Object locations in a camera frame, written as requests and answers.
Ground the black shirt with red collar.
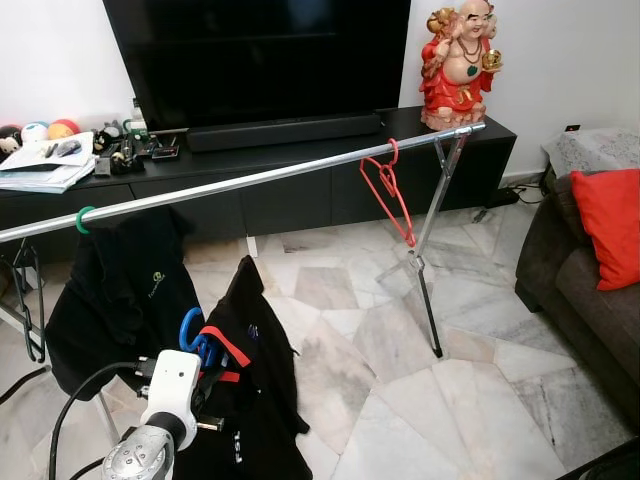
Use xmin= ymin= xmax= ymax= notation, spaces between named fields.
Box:
xmin=175 ymin=255 xmax=313 ymax=480

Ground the blue plastic hanger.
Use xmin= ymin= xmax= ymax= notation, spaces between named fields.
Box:
xmin=178 ymin=306 xmax=226 ymax=371

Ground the green plastic hanger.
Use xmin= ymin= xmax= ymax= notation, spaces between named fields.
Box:
xmin=75 ymin=206 xmax=98 ymax=236

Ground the red plastic hanger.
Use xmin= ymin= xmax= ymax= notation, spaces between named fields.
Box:
xmin=359 ymin=138 xmax=418 ymax=249

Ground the black shirt with green logo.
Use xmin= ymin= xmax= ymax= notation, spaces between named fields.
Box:
xmin=45 ymin=208 xmax=204 ymax=401

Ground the black television console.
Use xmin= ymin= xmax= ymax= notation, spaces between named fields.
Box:
xmin=0 ymin=105 xmax=518 ymax=241

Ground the silver metal clothes rack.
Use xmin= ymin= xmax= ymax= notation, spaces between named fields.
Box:
xmin=0 ymin=122 xmax=488 ymax=446

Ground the dark grey fabric sofa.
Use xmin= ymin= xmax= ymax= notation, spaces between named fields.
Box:
xmin=515 ymin=170 xmax=640 ymax=421

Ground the black tape dispenser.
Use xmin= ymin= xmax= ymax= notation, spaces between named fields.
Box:
xmin=108 ymin=150 xmax=139 ymax=176

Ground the black desk tray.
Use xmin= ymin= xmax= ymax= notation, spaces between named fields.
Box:
xmin=148 ymin=130 xmax=183 ymax=161

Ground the red cushion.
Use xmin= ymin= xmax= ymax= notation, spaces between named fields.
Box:
xmin=570 ymin=168 xmax=640 ymax=291

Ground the black soundbar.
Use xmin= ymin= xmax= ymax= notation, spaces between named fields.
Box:
xmin=186 ymin=112 xmax=383 ymax=153

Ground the clear bottle with green label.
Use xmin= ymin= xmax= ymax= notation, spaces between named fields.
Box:
xmin=125 ymin=98 xmax=149 ymax=136

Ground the stack of white papers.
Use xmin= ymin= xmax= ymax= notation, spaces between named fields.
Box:
xmin=0 ymin=132 xmax=98 ymax=195

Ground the black mouse plush toy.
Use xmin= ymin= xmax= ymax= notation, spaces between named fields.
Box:
xmin=0 ymin=125 xmax=23 ymax=159

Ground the side table with lace cloth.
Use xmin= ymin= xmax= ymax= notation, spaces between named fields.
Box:
xmin=542 ymin=128 xmax=640 ymax=179

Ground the black flat television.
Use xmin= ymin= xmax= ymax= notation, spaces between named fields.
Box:
xmin=103 ymin=0 xmax=413 ymax=131

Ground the red laughing buddha statue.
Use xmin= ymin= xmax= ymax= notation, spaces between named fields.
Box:
xmin=420 ymin=0 xmax=504 ymax=131

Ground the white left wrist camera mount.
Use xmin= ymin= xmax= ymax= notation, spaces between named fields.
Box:
xmin=140 ymin=350 xmax=203 ymax=451

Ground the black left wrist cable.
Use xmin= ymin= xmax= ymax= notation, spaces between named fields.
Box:
xmin=48 ymin=360 xmax=161 ymax=480

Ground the black wire hanger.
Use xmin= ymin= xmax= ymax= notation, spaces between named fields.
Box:
xmin=10 ymin=240 xmax=48 ymax=363

